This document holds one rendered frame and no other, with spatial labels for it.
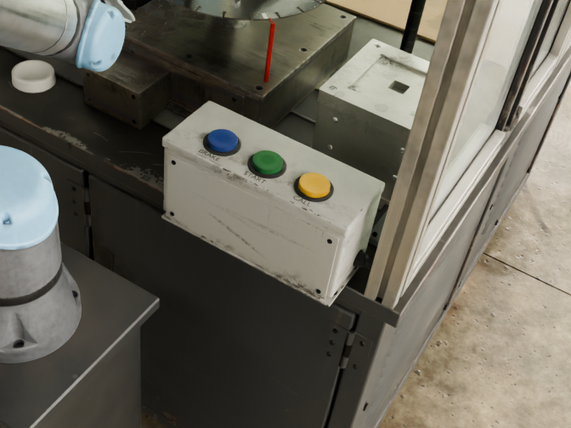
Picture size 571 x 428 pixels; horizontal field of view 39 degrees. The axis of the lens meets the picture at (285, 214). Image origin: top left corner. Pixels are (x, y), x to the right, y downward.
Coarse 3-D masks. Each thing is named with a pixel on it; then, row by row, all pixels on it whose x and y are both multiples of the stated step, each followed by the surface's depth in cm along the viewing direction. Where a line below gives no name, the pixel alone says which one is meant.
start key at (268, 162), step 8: (264, 152) 105; (272, 152) 105; (256, 160) 103; (264, 160) 104; (272, 160) 104; (280, 160) 104; (256, 168) 103; (264, 168) 103; (272, 168) 103; (280, 168) 104
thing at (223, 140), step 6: (210, 132) 106; (216, 132) 107; (222, 132) 107; (228, 132) 107; (210, 138) 106; (216, 138) 106; (222, 138) 106; (228, 138) 106; (234, 138) 106; (210, 144) 105; (216, 144) 105; (222, 144) 105; (228, 144) 105; (234, 144) 105; (216, 150) 105; (222, 150) 105; (228, 150) 105
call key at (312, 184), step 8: (304, 176) 102; (312, 176) 103; (320, 176) 103; (304, 184) 101; (312, 184) 101; (320, 184) 102; (328, 184) 102; (304, 192) 101; (312, 192) 100; (320, 192) 101; (328, 192) 102
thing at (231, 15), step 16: (176, 0) 121; (192, 0) 122; (208, 0) 122; (224, 0) 123; (240, 0) 124; (256, 0) 124; (272, 0) 125; (288, 0) 125; (304, 0) 126; (320, 0) 126; (224, 16) 120; (240, 16) 120; (256, 16) 121; (272, 16) 121; (288, 16) 122
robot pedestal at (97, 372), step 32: (64, 256) 109; (96, 288) 106; (128, 288) 107; (96, 320) 102; (128, 320) 103; (64, 352) 98; (96, 352) 99; (128, 352) 109; (0, 384) 94; (32, 384) 95; (64, 384) 95; (96, 384) 104; (128, 384) 114; (0, 416) 91; (32, 416) 92; (64, 416) 100; (96, 416) 109; (128, 416) 119
